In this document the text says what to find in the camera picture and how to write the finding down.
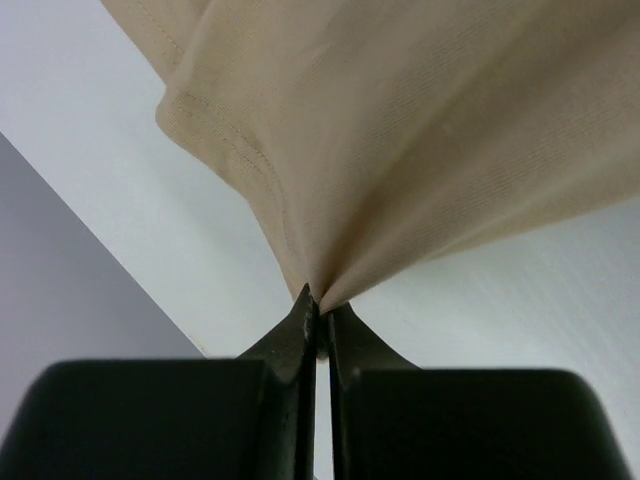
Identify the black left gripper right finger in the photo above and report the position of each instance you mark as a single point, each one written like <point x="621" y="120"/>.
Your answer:
<point x="394" y="420"/>

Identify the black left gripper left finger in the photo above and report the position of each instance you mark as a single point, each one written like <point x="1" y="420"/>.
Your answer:
<point x="248" y="417"/>

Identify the beige t shirt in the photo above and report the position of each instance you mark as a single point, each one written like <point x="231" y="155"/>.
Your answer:
<point x="369" y="135"/>

